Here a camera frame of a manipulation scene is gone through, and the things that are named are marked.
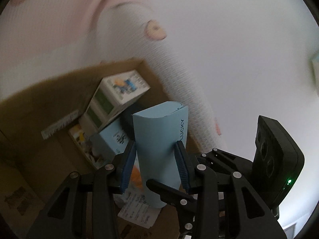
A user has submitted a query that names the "light blue paper box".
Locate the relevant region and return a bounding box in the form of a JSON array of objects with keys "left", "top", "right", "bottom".
[{"left": 132, "top": 101, "right": 189, "bottom": 208}]

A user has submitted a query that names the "orange white box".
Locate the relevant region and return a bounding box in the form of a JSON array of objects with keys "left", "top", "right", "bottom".
[{"left": 130, "top": 166, "right": 143, "bottom": 190}]

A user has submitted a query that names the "brown cardboard box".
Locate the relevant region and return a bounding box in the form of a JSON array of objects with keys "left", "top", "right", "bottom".
[{"left": 1, "top": 59, "right": 186, "bottom": 238}]

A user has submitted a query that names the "light blue calligraphy box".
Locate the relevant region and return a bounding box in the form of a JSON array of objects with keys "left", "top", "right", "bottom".
[{"left": 89, "top": 118, "right": 129, "bottom": 162}]

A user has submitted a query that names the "white shipping label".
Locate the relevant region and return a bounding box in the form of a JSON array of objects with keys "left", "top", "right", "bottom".
[{"left": 41, "top": 110, "right": 78, "bottom": 140}]

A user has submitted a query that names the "white cartoon product box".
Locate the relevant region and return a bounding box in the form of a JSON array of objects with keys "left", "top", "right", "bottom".
[{"left": 79, "top": 70, "right": 150, "bottom": 137}]

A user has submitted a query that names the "pink cartoon bed sheet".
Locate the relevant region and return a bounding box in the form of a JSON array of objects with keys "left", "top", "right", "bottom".
[{"left": 1, "top": 0, "right": 318, "bottom": 230}]

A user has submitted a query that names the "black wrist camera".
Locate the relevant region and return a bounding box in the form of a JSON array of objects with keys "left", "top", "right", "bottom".
[{"left": 252, "top": 116, "right": 304, "bottom": 209}]

